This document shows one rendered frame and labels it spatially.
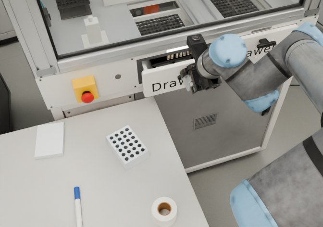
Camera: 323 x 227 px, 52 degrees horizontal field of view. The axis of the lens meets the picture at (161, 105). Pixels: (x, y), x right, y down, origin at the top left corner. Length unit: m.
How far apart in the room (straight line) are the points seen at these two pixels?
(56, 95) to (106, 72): 0.18
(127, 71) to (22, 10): 0.38
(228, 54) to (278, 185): 0.39
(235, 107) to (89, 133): 0.70
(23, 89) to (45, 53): 1.48
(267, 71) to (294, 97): 1.64
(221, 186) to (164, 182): 0.90
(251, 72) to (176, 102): 0.63
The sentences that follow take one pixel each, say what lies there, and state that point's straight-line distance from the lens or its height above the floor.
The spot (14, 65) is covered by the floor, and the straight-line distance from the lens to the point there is 2.75.
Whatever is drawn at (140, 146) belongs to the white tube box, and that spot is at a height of 0.78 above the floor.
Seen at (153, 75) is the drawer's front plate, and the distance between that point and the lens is 1.09.
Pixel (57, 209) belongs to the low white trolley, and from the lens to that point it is 1.03.
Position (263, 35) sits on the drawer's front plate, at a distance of 1.26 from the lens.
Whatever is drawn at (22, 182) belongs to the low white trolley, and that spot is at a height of 0.76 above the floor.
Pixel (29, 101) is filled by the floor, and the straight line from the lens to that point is 2.43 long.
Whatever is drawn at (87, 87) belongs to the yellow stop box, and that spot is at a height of 0.90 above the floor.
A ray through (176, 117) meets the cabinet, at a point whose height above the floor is 0.56.
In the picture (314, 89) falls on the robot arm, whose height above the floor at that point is 1.28.
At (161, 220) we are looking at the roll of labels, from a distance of 0.93.
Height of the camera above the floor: 1.66
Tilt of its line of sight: 49 degrees down
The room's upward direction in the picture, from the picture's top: 2 degrees counter-clockwise
